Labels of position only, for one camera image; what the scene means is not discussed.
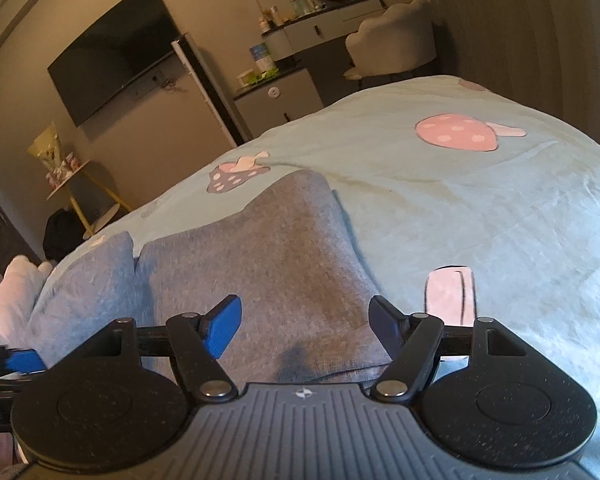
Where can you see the white tower appliance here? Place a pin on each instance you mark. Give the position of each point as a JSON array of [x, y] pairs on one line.
[[195, 85]]

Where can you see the yellow side table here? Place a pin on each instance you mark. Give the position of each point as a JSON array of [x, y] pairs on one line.
[[105, 217]]

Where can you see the light blue printed blanket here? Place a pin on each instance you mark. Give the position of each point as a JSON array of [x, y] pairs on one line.
[[455, 200]]

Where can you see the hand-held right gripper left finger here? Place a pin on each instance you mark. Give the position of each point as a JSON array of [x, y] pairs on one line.
[[225, 327]]

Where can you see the white plush toy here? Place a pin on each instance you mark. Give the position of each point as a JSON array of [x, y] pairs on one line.
[[10, 295]]

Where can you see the black bag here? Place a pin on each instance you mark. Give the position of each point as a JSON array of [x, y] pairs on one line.
[[62, 237]]

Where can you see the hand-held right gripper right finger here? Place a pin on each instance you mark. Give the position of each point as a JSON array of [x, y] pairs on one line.
[[386, 325]]

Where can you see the wrapped flower bouquet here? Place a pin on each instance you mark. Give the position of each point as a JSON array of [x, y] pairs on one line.
[[47, 147]]

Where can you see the green cloth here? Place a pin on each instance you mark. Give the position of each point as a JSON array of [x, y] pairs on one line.
[[260, 77]]

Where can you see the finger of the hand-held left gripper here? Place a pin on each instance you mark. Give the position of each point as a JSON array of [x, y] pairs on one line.
[[27, 361]]

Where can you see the black wall television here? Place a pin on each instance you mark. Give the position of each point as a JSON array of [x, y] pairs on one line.
[[110, 55]]

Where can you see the white shell-back chair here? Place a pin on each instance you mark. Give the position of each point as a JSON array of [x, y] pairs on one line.
[[395, 35]]

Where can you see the blue and white canister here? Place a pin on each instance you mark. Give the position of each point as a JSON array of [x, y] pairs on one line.
[[262, 57]]

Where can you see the grey vanity desk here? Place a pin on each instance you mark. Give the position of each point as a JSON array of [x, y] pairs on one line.
[[320, 30]]

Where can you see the grey bedside cabinet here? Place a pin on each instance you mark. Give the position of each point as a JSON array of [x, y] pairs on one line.
[[280, 105]]

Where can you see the dark door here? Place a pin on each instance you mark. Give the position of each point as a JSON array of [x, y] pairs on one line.
[[0, 230]]

